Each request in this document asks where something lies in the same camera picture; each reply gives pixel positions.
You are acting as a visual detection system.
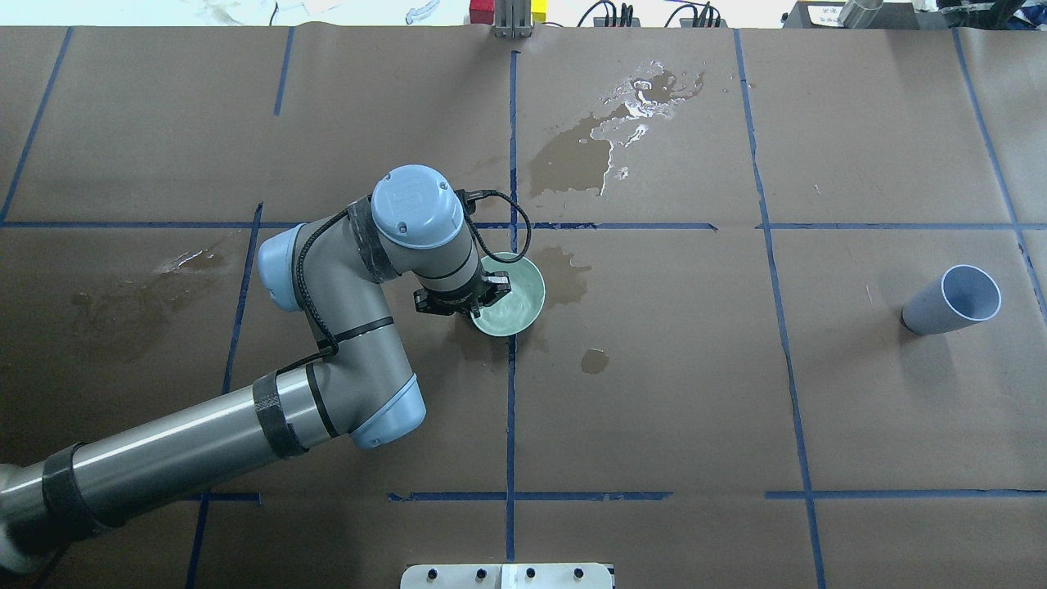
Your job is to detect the aluminium frame post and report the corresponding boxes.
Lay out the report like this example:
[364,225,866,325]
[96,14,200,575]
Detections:
[492,0,534,38]

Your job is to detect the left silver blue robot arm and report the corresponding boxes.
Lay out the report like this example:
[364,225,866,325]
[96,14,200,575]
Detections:
[2,164,512,582]

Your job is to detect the mint green bowl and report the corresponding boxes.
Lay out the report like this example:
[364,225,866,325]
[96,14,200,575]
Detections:
[469,256,545,338]

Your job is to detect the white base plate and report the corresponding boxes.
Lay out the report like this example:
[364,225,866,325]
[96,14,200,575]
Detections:
[399,562,616,588]

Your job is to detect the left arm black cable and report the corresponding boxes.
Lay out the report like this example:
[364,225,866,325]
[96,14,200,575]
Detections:
[294,190,532,361]

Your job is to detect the blue plastic cup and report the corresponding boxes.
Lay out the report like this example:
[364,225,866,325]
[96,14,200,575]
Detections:
[901,264,1002,335]

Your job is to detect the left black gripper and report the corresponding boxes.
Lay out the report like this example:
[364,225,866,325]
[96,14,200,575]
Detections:
[414,273,512,317]

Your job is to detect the red blue yellow blocks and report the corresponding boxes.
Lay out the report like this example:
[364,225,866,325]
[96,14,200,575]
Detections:
[468,0,549,25]

